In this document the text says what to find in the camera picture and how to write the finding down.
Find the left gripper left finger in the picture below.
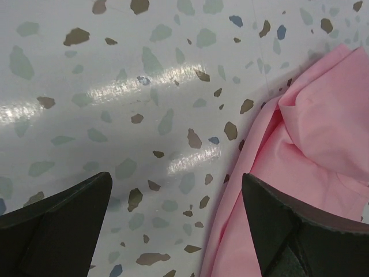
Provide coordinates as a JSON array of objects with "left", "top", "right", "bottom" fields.
[{"left": 1, "top": 172, "right": 112, "bottom": 277}]

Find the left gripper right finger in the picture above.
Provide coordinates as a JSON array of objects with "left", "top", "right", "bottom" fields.
[{"left": 242, "top": 174, "right": 368, "bottom": 276}]

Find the pink t shirt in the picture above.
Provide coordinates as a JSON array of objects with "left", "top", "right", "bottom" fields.
[{"left": 201, "top": 44, "right": 368, "bottom": 276}]

